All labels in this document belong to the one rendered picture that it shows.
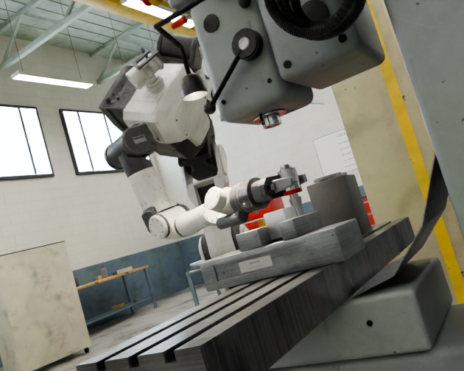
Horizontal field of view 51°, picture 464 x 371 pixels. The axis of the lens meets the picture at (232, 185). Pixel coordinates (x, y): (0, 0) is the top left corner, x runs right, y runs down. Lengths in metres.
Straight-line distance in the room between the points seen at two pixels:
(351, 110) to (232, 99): 1.84
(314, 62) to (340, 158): 9.58
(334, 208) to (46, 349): 6.04
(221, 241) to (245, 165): 9.75
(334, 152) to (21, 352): 7.01
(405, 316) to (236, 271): 0.37
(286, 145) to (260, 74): 9.96
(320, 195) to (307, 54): 0.54
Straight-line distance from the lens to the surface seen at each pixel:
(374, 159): 2.94
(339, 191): 1.50
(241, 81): 1.18
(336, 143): 10.68
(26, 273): 7.17
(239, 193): 1.29
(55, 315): 7.28
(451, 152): 0.90
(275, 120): 1.23
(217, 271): 1.16
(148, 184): 1.56
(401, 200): 2.92
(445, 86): 0.91
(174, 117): 1.62
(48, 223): 10.30
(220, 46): 1.23
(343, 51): 1.08
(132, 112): 1.67
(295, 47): 1.11
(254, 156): 11.46
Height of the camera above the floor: 1.06
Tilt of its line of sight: 5 degrees up
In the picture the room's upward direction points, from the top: 17 degrees counter-clockwise
